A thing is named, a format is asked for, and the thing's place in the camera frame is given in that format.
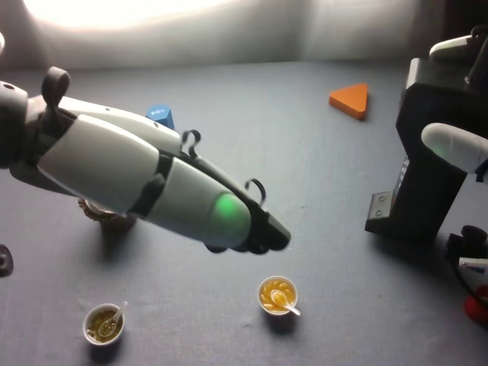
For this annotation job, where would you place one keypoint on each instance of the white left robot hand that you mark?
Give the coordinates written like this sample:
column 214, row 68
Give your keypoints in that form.
column 114, row 167

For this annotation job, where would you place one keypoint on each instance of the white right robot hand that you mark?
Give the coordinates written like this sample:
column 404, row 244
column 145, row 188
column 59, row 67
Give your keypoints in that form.
column 457, row 146

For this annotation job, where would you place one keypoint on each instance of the toy cupcake with red heart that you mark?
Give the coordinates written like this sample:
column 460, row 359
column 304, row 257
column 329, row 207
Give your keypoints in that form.
column 110, row 223

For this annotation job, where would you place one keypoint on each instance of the blue hexagonal block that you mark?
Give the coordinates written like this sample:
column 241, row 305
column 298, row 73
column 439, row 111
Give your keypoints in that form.
column 162, row 114

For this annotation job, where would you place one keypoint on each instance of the orange triangle block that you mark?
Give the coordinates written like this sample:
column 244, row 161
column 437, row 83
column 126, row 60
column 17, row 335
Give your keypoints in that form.
column 352, row 101

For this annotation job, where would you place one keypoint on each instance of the grey table cloth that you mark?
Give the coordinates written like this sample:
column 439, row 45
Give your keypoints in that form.
column 324, row 228

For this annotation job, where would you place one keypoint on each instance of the small bowl of green soup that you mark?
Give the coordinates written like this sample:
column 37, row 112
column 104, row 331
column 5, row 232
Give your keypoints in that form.
column 103, row 324

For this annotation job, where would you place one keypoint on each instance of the red cylinder block white cross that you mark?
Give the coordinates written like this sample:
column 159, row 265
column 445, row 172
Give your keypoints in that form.
column 476, row 310

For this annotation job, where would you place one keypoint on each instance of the white cloth backdrop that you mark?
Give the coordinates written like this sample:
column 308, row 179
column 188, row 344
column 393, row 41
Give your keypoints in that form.
column 267, row 34

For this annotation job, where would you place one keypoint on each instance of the small bowl of orange soup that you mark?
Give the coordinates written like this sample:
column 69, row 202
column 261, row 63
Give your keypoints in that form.
column 277, row 295

